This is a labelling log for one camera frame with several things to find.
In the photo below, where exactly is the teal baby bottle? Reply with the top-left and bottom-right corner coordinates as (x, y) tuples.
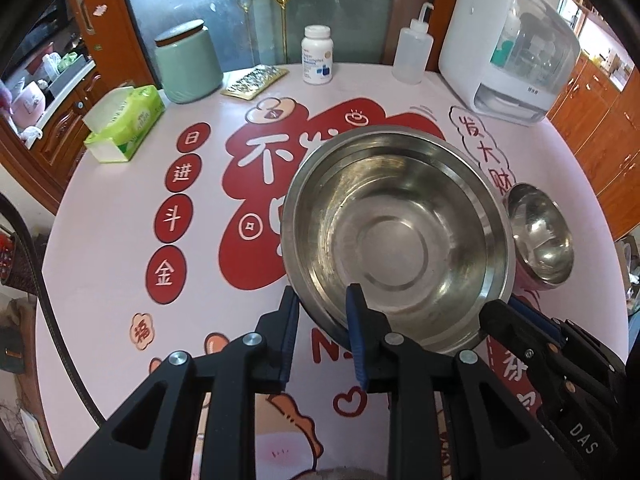
(490, 0), (521, 66)

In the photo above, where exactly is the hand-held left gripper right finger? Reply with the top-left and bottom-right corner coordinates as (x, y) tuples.
(346, 282), (553, 480)

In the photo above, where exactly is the large steel basin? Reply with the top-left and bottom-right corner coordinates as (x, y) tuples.
(280, 127), (516, 353)

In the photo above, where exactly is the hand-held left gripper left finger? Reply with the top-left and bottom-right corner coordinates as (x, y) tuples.
(57, 285), (301, 480)

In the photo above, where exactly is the white pill bottle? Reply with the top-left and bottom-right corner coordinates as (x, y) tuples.
(301, 25), (334, 86)

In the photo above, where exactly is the pink steel-lined bowl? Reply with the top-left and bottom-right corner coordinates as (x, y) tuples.
(501, 182), (574, 289)

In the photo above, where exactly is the white bottle sterilizer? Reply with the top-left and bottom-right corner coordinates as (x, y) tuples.
(438, 0), (582, 126)

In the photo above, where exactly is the clear squeeze bottle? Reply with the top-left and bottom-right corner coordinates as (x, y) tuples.
(391, 2), (435, 84)

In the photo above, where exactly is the mint green canister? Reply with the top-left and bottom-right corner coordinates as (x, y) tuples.
(153, 18), (224, 104)

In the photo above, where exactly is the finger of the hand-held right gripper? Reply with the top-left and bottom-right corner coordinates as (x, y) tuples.
(479, 301), (556, 376)
(510, 296), (568, 356)

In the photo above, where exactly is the green tissue box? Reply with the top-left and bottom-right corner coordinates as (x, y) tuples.
(82, 85), (167, 163)

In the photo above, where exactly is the wooden sliding door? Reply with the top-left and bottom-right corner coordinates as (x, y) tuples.
(67, 0), (156, 91)

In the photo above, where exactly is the wooden storage cabinet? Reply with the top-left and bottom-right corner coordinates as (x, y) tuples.
(547, 55), (640, 241)

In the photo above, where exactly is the printed pink tablecloth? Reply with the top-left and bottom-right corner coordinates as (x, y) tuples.
(35, 62), (633, 480)

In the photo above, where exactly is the black curved strap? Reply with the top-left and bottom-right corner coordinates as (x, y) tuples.
(0, 192), (106, 421)

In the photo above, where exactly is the silver blister pack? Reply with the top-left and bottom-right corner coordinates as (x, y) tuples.
(221, 65), (291, 100)

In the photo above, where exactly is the wooden kitchen base cabinet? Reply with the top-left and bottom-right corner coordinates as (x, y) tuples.
(0, 60), (106, 216)

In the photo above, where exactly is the frosted glass door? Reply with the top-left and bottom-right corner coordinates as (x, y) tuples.
(118, 0), (441, 86)

